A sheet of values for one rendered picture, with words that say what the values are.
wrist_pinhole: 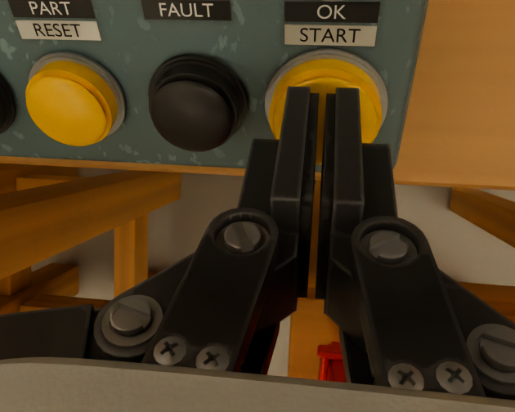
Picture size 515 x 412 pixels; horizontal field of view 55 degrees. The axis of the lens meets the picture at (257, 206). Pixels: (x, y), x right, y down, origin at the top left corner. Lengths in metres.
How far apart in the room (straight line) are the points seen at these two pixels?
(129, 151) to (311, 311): 0.16
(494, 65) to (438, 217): 0.94
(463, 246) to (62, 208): 0.81
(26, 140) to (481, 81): 0.14
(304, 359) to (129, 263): 0.66
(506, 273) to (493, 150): 1.00
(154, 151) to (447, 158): 0.09
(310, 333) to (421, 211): 0.83
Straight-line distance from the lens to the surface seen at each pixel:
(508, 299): 0.33
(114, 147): 0.16
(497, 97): 0.17
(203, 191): 1.10
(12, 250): 0.56
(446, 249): 1.12
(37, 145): 0.17
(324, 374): 0.27
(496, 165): 0.17
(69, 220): 0.65
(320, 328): 0.29
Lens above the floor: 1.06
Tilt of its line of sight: 79 degrees down
